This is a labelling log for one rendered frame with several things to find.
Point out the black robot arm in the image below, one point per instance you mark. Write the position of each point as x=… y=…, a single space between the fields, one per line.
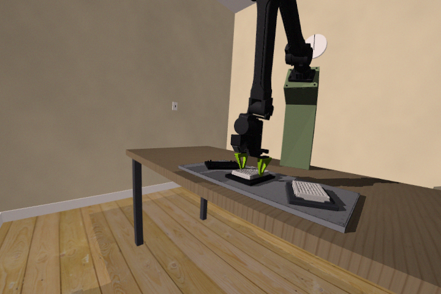
x=297 y=53

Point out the white well plate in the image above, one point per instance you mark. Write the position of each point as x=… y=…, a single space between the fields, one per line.
x=309 y=191
x=249 y=173

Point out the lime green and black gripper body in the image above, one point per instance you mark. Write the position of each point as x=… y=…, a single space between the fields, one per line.
x=256 y=153

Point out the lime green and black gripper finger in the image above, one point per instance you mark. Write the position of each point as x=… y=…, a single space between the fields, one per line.
x=260 y=164
x=238 y=157

